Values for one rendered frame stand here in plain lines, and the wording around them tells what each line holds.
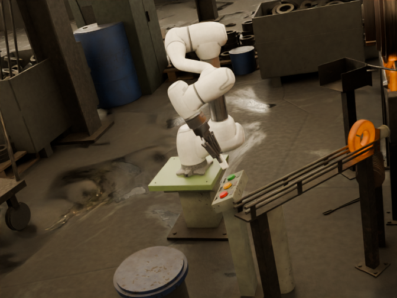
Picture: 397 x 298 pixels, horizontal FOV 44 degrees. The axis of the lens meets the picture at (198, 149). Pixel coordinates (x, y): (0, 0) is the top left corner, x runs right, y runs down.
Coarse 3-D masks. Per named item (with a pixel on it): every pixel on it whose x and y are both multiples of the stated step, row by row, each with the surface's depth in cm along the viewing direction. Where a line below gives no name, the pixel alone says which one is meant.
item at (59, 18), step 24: (24, 0) 451; (48, 0) 435; (24, 24) 449; (48, 24) 456; (48, 48) 468; (72, 48) 465; (72, 72) 463; (72, 96) 485; (72, 120) 498; (96, 120) 498
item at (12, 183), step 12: (0, 108) 331; (0, 120) 333; (12, 156) 341; (12, 168) 343; (0, 180) 354; (12, 180) 349; (24, 180) 346; (0, 192) 335; (12, 192) 337; (0, 204) 329; (12, 204) 340; (24, 204) 350; (12, 216) 340; (24, 216) 349; (12, 228) 342
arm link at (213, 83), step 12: (168, 48) 249; (180, 48) 246; (180, 60) 236; (192, 60) 231; (204, 72) 213; (216, 72) 208; (228, 72) 208; (204, 84) 208; (216, 84) 207; (228, 84) 208; (204, 96) 209; (216, 96) 210
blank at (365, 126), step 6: (360, 120) 212; (366, 120) 212; (354, 126) 210; (360, 126) 209; (366, 126) 211; (372, 126) 214; (354, 132) 208; (360, 132) 210; (366, 132) 214; (372, 132) 215; (348, 138) 210; (354, 138) 208; (366, 138) 216; (372, 138) 216; (348, 144) 211; (354, 144) 209; (360, 144) 212; (354, 150) 210
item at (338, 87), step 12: (336, 60) 315; (348, 60) 314; (324, 72) 315; (336, 72) 318; (348, 72) 290; (360, 72) 293; (324, 84) 318; (336, 84) 312; (348, 84) 293; (360, 84) 296; (348, 96) 305; (348, 108) 308; (348, 120) 312; (348, 132) 316
